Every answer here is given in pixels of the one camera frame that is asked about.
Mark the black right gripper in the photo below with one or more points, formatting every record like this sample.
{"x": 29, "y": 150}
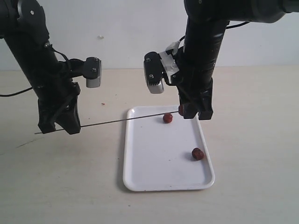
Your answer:
{"x": 194, "y": 81}

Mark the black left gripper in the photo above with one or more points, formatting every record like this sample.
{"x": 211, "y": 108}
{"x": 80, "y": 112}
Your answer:
{"x": 57, "y": 103}

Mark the dark red meat chunk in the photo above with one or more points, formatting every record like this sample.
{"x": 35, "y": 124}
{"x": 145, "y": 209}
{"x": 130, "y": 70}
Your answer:
{"x": 182, "y": 110}
{"x": 167, "y": 118}
{"x": 197, "y": 154}

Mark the thin metal skewer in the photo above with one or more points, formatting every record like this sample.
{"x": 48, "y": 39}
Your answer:
{"x": 113, "y": 121}

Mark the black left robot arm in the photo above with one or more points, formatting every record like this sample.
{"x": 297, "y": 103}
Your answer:
{"x": 23, "y": 27}

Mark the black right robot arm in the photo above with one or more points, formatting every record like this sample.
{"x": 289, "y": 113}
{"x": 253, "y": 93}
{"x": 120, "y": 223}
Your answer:
{"x": 207, "y": 22}

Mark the white rectangular plastic tray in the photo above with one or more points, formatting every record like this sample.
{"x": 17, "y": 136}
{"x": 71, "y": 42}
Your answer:
{"x": 158, "y": 156}

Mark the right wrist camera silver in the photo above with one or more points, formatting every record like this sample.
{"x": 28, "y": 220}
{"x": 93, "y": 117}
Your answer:
{"x": 153, "y": 71}

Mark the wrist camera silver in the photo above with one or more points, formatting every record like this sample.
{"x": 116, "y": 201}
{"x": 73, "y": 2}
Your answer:
{"x": 92, "y": 72}
{"x": 153, "y": 71}

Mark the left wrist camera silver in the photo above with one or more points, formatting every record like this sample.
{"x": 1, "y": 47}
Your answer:
{"x": 92, "y": 72}

